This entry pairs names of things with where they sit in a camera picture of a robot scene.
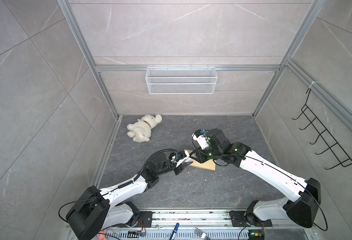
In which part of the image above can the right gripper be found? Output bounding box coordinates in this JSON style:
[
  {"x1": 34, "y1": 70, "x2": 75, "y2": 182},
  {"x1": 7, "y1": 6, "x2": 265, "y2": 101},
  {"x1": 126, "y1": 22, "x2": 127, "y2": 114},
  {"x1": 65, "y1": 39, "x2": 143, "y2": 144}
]
[{"x1": 188, "y1": 143, "x2": 223, "y2": 164}]

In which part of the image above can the yellow envelope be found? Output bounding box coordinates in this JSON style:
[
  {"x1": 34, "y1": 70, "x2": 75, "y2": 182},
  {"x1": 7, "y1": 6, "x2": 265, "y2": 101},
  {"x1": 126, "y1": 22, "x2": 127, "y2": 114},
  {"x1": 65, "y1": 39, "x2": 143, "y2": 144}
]
[{"x1": 188, "y1": 150, "x2": 216, "y2": 171}]

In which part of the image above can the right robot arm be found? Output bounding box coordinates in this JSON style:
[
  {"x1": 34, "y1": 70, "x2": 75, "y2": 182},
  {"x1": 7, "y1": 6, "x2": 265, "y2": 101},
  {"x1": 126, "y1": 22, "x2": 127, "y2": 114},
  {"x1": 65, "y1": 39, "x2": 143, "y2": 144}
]
[{"x1": 191, "y1": 128, "x2": 322, "y2": 228}]

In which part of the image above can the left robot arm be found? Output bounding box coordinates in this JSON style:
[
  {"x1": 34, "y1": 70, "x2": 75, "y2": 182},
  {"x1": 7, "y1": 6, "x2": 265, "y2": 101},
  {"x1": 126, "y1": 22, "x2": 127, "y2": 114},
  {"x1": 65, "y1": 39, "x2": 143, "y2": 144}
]
[{"x1": 61, "y1": 149, "x2": 192, "y2": 240}]

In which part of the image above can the white teddy bear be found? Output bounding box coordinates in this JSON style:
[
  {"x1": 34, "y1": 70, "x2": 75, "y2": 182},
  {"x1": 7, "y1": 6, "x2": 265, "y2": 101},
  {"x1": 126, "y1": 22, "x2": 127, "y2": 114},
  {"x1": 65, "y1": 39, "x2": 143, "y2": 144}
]
[{"x1": 127, "y1": 115, "x2": 163, "y2": 143}]

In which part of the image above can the blue marker pen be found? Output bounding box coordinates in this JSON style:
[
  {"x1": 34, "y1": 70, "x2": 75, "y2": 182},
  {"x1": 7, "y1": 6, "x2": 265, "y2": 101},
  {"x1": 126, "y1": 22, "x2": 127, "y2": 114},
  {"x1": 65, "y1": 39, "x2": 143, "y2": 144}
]
[{"x1": 170, "y1": 223, "x2": 179, "y2": 240}]

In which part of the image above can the silver fork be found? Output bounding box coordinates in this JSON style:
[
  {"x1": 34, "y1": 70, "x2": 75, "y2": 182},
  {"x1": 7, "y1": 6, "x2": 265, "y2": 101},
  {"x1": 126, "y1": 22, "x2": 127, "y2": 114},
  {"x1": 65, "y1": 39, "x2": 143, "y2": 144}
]
[{"x1": 194, "y1": 228, "x2": 211, "y2": 240}]

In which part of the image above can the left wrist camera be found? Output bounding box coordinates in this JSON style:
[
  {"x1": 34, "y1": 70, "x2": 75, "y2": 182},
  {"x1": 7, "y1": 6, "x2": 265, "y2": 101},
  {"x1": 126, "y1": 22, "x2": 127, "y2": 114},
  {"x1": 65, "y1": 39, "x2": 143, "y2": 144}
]
[{"x1": 169, "y1": 150, "x2": 192, "y2": 167}]

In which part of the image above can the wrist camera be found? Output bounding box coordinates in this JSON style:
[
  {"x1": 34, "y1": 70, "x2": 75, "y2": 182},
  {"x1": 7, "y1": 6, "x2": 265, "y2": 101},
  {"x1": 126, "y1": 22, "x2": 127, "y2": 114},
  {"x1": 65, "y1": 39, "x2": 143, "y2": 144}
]
[
  {"x1": 192, "y1": 130, "x2": 210, "y2": 150},
  {"x1": 169, "y1": 150, "x2": 192, "y2": 167}
]

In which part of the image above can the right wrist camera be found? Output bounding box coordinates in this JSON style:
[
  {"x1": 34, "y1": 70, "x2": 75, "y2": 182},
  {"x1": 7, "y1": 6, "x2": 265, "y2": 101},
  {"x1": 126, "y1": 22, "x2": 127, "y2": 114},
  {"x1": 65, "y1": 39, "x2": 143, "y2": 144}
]
[{"x1": 192, "y1": 130, "x2": 210, "y2": 150}]

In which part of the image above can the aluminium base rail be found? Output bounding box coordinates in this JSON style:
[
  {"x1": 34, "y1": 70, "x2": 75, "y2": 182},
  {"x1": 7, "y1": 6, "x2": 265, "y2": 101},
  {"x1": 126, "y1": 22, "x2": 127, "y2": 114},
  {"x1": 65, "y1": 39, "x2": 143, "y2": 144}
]
[{"x1": 93, "y1": 209, "x2": 321, "y2": 240}]

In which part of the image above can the white wire mesh basket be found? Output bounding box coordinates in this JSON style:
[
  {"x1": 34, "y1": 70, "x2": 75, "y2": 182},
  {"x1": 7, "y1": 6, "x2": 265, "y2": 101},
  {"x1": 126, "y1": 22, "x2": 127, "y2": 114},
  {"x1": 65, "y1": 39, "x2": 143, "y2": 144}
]
[{"x1": 146, "y1": 67, "x2": 218, "y2": 95}]

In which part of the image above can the black wire hook rack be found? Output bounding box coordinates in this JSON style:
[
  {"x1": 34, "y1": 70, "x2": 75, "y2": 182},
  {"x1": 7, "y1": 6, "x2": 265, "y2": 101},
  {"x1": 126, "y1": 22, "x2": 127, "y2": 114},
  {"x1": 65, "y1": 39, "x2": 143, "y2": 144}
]
[{"x1": 292, "y1": 89, "x2": 352, "y2": 170}]

